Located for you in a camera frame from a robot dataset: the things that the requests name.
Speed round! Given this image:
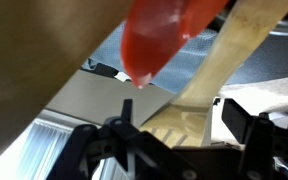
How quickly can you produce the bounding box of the white framed window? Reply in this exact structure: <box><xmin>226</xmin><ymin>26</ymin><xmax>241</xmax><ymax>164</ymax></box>
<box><xmin>0</xmin><ymin>109</ymin><xmax>118</xmax><ymax>180</ymax></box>

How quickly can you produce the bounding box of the red silicone spatula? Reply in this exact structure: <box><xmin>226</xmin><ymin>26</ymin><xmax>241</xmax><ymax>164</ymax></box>
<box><xmin>119</xmin><ymin>0</ymin><xmax>193</xmax><ymax>90</ymax></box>

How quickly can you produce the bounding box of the wide wooden spatula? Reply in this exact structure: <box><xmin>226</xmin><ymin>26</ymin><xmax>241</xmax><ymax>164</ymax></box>
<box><xmin>0</xmin><ymin>0</ymin><xmax>136</xmax><ymax>166</ymax></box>

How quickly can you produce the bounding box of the slotted wooden spoon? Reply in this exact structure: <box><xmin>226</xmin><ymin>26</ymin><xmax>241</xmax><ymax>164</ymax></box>
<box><xmin>138</xmin><ymin>0</ymin><xmax>288</xmax><ymax>149</ymax></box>

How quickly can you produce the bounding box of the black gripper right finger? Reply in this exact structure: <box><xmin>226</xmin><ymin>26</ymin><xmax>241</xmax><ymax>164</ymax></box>
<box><xmin>222</xmin><ymin>98</ymin><xmax>288</xmax><ymax>180</ymax></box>

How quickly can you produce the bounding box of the blue grey towel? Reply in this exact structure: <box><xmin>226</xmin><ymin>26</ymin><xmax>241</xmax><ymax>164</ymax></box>
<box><xmin>89</xmin><ymin>28</ymin><xmax>220</xmax><ymax>95</ymax></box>

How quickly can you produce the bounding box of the orange red silicone utensil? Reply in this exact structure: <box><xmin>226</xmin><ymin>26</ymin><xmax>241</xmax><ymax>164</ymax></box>
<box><xmin>183</xmin><ymin>0</ymin><xmax>231</xmax><ymax>40</ymax></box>

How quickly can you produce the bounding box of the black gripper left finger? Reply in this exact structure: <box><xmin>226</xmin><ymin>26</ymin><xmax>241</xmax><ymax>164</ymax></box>
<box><xmin>47</xmin><ymin>98</ymin><xmax>198</xmax><ymax>180</ymax></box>

